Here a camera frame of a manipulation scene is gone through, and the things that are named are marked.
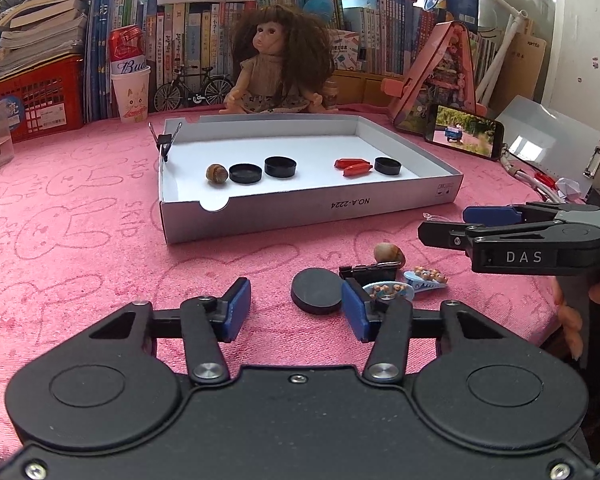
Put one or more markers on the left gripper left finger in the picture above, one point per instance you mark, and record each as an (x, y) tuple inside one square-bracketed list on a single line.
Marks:
[(208, 321)]

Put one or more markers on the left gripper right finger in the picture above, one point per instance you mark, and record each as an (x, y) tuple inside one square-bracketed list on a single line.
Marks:
[(385, 324)]

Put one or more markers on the clear plastic dome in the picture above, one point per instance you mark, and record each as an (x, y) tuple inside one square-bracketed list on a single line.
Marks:
[(439, 218)]

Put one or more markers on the black binder clip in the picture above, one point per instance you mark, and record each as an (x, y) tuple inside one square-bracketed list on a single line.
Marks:
[(366, 274), (165, 140)]

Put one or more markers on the black round lid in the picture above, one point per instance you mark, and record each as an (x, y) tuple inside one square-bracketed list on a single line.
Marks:
[(245, 173), (317, 291)]

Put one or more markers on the small black cap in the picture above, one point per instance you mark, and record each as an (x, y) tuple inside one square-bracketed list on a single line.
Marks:
[(387, 166)]

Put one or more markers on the red plastic tube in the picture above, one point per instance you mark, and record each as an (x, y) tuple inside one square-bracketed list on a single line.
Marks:
[(357, 170), (344, 163)]

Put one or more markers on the brown walnut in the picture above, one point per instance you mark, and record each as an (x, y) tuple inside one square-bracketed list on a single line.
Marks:
[(217, 174)]

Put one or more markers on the black disc lid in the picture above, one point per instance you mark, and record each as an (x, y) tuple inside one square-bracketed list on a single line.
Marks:
[(280, 167)]

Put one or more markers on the clear plastic clipboard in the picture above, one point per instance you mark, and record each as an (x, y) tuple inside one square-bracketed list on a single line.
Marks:
[(552, 142)]

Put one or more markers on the black smartphone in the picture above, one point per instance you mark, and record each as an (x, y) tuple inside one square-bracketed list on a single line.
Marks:
[(465, 132)]

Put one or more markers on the shallow white cardboard tray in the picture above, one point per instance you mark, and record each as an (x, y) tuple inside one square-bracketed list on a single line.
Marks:
[(191, 208)]

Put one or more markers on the pink triangular toy box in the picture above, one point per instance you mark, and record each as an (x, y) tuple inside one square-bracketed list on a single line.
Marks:
[(442, 74)]

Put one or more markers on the pink bunny tablecloth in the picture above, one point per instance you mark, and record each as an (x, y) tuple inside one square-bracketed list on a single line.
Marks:
[(81, 235)]

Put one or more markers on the black binder clip on tray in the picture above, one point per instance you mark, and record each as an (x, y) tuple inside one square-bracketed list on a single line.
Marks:
[(165, 140)]

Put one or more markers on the small brown jar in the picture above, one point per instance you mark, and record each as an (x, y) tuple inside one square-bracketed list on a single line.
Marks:
[(330, 94)]

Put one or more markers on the miniature black bicycle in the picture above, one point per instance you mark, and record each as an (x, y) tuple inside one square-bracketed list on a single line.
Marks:
[(192, 89)]

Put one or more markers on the brown-haired doll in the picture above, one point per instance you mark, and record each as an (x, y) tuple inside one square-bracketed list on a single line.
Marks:
[(283, 58)]

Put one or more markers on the white paper cup with cat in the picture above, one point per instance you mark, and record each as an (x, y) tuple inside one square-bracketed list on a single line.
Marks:
[(131, 91)]

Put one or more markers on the red plastic crate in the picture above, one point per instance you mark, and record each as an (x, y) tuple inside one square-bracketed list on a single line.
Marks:
[(46, 99)]

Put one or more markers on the red beer can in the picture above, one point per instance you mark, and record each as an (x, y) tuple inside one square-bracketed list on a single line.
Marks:
[(126, 50)]

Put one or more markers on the stack of books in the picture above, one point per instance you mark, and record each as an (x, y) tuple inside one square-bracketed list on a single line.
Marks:
[(33, 31)]

